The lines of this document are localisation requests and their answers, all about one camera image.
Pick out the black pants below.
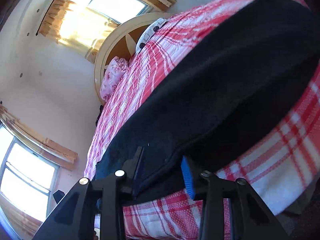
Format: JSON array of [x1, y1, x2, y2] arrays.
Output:
[[94, 0, 319, 202]]

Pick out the side window yellow curtain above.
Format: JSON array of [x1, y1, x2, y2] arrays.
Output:
[[1, 105, 78, 171]]

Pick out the red plaid bed sheet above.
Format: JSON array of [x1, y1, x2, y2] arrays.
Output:
[[84, 0, 319, 239]]

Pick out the dark item beside bed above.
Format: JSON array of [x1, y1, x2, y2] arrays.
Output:
[[95, 105, 104, 127]]

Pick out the pink floral pillow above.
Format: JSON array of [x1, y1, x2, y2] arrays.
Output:
[[100, 56, 128, 102]]

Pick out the cream wooden headboard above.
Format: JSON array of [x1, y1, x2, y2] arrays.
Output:
[[94, 12, 171, 96]]

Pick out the white black patterned pillow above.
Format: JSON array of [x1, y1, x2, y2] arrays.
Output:
[[135, 18, 168, 55]]

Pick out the head window left curtain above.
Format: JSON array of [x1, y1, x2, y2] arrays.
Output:
[[38, 0, 119, 63]]

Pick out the head window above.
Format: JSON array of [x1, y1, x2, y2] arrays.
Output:
[[71, 0, 152, 23]]

